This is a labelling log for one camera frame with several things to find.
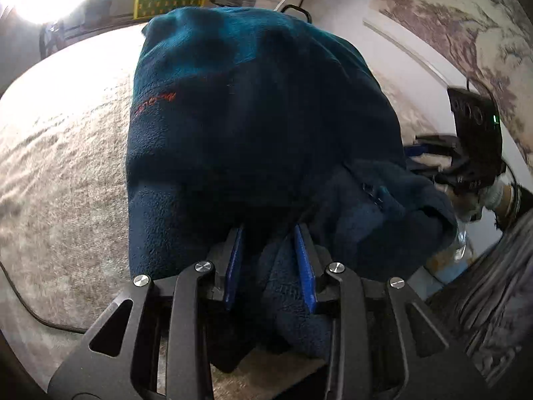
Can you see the beige checked blanket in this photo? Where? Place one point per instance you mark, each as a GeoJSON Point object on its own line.
{"type": "Point", "coordinates": [62, 175]}

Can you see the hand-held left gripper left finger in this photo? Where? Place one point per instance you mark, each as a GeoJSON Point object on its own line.
{"type": "Point", "coordinates": [233, 266]}

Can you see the black metal clothes rack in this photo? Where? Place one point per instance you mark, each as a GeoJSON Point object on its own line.
{"type": "Point", "coordinates": [300, 8]}

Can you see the blue sheet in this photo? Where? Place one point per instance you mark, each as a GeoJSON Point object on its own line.
{"type": "Point", "coordinates": [445, 271]}

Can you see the landscape wall poster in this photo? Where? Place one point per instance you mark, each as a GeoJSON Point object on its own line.
{"type": "Point", "coordinates": [458, 16]}

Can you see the person's right hand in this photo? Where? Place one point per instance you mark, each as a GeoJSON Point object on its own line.
{"type": "Point", "coordinates": [493, 195]}

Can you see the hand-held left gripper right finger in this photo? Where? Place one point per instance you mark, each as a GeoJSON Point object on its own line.
{"type": "Point", "coordinates": [304, 266]}

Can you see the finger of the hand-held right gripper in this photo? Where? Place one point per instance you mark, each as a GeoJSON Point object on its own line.
{"type": "Point", "coordinates": [429, 166]}
{"type": "Point", "coordinates": [437, 143]}

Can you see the blue plaid fleece shirt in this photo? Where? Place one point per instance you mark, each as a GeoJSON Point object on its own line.
{"type": "Point", "coordinates": [250, 133]}

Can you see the person's striped pants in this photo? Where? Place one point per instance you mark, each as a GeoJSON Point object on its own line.
{"type": "Point", "coordinates": [491, 300]}

